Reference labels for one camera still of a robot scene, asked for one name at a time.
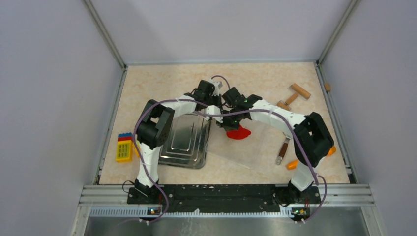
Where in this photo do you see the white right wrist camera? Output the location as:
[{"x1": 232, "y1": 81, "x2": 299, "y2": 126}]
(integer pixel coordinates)
[{"x1": 204, "y1": 105, "x2": 223, "y2": 124}]

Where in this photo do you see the steel rectangular tray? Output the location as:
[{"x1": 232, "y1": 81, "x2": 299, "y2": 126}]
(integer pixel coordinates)
[{"x1": 158, "y1": 114, "x2": 210, "y2": 169}]

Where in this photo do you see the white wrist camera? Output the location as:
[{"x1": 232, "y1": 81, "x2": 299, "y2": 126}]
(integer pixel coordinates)
[
  {"x1": 204, "y1": 105, "x2": 223, "y2": 124},
  {"x1": 209, "y1": 79, "x2": 223, "y2": 96}
]

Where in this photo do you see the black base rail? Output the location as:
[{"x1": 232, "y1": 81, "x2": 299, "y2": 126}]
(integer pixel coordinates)
[{"x1": 127, "y1": 184, "x2": 321, "y2": 213}]

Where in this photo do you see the aluminium frame rail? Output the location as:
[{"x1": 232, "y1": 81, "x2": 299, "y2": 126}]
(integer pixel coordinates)
[{"x1": 71, "y1": 184, "x2": 386, "y2": 236}]

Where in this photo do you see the colourful toy block stack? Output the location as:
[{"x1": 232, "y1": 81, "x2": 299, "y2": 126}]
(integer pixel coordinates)
[{"x1": 116, "y1": 132, "x2": 139, "y2": 163}]

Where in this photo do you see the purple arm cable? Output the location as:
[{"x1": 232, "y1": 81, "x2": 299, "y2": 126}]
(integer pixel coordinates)
[
  {"x1": 194, "y1": 109, "x2": 328, "y2": 222},
  {"x1": 133, "y1": 75, "x2": 231, "y2": 224}
]

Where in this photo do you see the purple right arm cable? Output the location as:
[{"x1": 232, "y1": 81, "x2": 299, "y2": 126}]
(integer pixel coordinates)
[{"x1": 194, "y1": 109, "x2": 328, "y2": 222}]

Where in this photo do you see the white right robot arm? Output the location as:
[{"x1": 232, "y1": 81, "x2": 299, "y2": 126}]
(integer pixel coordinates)
[{"x1": 222, "y1": 87, "x2": 334, "y2": 203}]

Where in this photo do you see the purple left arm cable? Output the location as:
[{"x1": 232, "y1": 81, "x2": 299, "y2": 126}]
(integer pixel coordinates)
[{"x1": 133, "y1": 75, "x2": 231, "y2": 224}]

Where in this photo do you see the orange carrot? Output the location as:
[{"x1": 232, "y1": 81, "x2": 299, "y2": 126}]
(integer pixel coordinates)
[{"x1": 286, "y1": 146, "x2": 337, "y2": 170}]

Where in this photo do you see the metal spatula wooden handle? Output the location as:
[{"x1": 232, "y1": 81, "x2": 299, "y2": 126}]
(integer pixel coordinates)
[{"x1": 275, "y1": 137, "x2": 291, "y2": 165}]

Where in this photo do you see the red dough piece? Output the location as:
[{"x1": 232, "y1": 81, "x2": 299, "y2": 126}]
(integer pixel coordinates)
[{"x1": 226, "y1": 125, "x2": 252, "y2": 140}]

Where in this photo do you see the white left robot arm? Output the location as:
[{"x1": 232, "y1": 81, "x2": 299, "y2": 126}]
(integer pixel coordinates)
[{"x1": 134, "y1": 79, "x2": 223, "y2": 203}]

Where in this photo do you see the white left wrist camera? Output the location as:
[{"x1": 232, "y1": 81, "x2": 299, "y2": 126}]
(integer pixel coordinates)
[{"x1": 209, "y1": 79, "x2": 223, "y2": 96}]

